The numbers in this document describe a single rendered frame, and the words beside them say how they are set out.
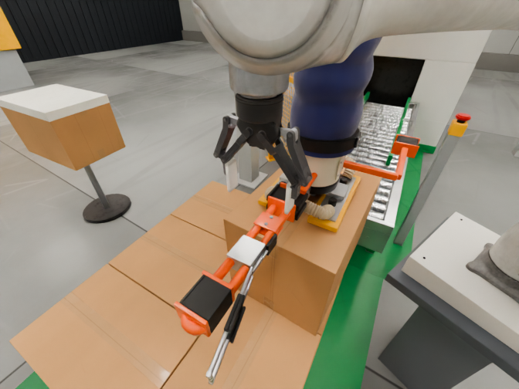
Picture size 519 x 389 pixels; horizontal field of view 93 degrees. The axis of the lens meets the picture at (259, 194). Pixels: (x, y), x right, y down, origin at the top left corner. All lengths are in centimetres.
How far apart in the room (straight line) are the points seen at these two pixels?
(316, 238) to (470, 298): 50
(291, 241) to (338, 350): 100
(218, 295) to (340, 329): 130
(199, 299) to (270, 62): 42
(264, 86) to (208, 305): 37
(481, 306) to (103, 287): 139
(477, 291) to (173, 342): 103
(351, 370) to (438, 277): 83
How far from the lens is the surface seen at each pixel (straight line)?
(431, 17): 27
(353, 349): 171
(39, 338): 134
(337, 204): 90
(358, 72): 73
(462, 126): 179
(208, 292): 50
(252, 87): 37
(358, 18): 22
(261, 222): 62
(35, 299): 228
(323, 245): 80
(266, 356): 104
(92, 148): 211
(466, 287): 106
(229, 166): 50
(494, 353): 106
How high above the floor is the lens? 153
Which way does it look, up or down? 38 degrees down
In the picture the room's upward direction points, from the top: straight up
